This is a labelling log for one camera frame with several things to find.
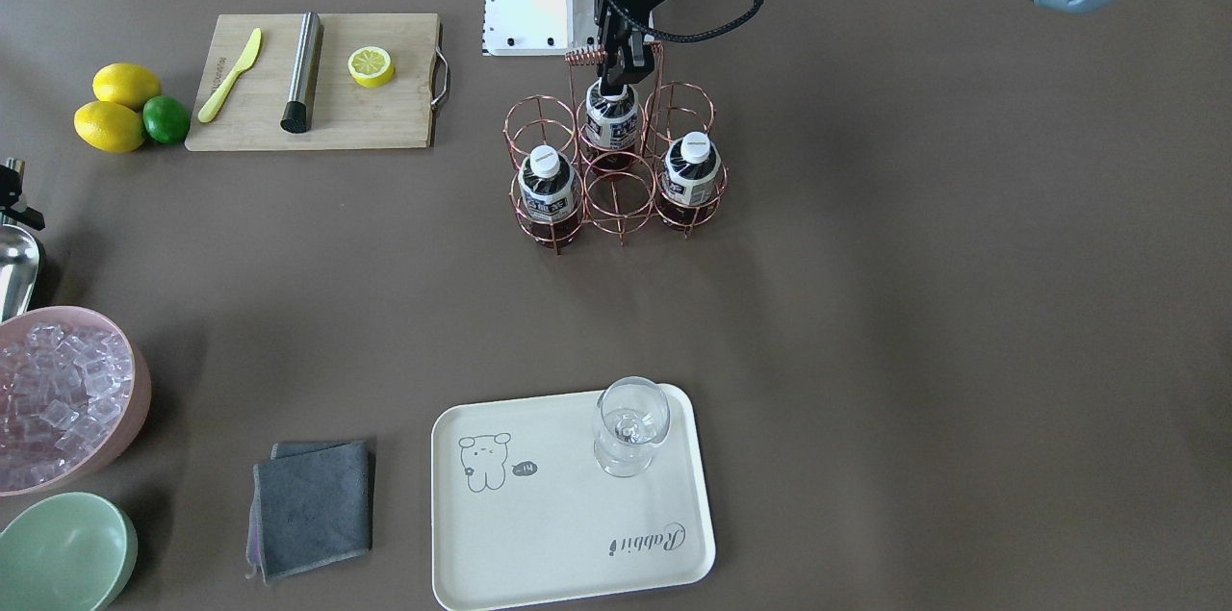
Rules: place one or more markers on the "tea bottle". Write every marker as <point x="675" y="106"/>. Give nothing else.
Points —
<point x="687" y="183"/>
<point x="613" y="121"/>
<point x="548" y="185"/>

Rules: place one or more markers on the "copper wire bottle basket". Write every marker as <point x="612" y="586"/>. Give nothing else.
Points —
<point x="618" y="190"/>

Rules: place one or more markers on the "tea bottle front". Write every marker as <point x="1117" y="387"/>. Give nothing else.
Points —
<point x="548" y="185"/>

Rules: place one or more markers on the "bamboo cutting board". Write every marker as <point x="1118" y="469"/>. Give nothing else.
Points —
<point x="346" y="116"/>

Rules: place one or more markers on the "lemon half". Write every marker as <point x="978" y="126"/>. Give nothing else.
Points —
<point x="371" y="67"/>

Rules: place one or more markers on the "steel muddler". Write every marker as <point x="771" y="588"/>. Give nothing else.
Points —
<point x="298" y="110"/>

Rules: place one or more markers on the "clear wine glass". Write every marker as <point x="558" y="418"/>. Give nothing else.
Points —
<point x="631" y="421"/>

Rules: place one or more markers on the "yellow plastic knife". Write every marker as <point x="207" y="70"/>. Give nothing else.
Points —
<point x="244" y="63"/>

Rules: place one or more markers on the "cream rabbit tray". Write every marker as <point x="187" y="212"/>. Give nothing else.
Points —
<point x="522" y="513"/>

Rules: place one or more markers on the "green lime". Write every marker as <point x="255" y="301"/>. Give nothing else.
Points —
<point x="165" y="120"/>

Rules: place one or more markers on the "whole lemon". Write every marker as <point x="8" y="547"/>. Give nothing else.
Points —
<point x="109" y="126"/>
<point x="129" y="85"/>

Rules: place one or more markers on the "grey folded cloth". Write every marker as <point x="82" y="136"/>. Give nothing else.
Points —
<point x="311" y="507"/>

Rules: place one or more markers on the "metal ice scoop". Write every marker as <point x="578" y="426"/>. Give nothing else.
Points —
<point x="21" y="263"/>

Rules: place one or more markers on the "pink bowl with ice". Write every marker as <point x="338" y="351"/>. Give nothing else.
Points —
<point x="76" y="392"/>

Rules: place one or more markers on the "green bowl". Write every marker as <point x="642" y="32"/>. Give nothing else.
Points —
<point x="74" y="551"/>

